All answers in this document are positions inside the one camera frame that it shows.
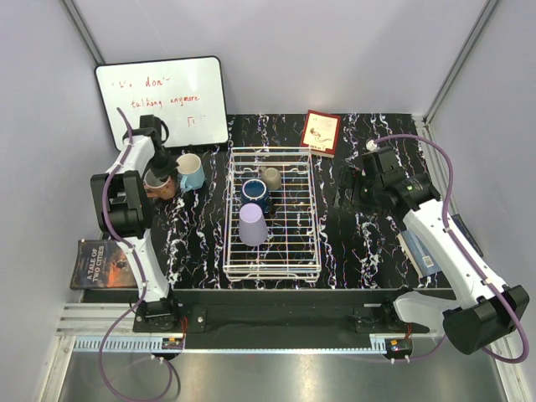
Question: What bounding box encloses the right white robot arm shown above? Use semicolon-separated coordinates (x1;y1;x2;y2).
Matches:
334;147;530;355

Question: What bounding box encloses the beige ceramic mug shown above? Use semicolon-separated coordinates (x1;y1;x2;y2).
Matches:
260;167;281;191

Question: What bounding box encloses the white slotted cable duct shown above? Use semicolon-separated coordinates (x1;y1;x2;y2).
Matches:
74;333;408;354

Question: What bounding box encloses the dark Tale of Two Cities book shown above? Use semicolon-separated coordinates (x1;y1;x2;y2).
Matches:
70;240;137;290

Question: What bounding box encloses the dark blue ceramic mug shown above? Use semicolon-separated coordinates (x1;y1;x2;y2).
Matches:
240;178;271;213

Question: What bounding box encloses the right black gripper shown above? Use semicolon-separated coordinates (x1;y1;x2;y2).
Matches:
331;166;388;219

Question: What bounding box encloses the white wire dish rack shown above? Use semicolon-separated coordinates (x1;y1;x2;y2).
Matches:
223;147;322;283

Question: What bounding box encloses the light blue ceramic mug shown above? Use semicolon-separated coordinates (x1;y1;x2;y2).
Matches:
176;153;205;193

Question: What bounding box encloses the dark blue book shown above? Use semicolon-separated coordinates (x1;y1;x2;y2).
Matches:
451;214;483;257

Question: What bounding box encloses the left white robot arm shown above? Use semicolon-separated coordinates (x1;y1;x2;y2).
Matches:
90;111;181;332

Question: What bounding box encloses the salmon pink floral mug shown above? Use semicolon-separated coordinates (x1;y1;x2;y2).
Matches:
143;169;176;200

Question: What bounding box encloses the lavender plastic cup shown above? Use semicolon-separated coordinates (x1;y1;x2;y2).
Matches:
239;203;268;247

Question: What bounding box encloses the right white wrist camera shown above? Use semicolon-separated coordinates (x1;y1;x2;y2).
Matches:
366;140;379;152

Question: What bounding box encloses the white dry-erase board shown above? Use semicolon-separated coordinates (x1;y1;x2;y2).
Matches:
95;56;229;151

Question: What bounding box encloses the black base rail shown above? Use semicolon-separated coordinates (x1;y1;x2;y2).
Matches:
83;288;461;351

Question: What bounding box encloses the light blue paperback book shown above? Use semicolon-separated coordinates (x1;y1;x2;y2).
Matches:
397;230;441;278

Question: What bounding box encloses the red and cream book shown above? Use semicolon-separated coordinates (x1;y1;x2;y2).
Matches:
300;110;342;158

